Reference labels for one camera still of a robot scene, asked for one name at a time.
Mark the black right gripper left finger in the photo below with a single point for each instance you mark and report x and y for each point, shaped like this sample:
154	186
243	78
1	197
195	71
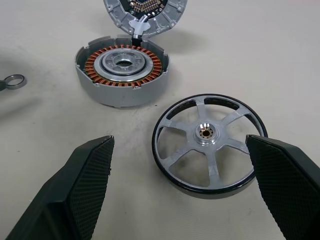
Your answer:
75	190

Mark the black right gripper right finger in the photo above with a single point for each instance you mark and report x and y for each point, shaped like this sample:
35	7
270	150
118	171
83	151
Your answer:
287	190

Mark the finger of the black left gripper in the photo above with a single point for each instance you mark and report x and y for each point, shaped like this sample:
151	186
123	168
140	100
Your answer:
1	85

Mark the black rimmed silver spoked rotor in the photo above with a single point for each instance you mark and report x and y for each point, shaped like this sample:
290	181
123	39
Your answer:
212	165

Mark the grey motor housing copper windings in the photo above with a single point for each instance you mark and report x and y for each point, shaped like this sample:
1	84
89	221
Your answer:
125	96

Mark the silver motor cover circuit board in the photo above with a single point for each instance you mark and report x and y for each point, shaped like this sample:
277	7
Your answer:
165	22

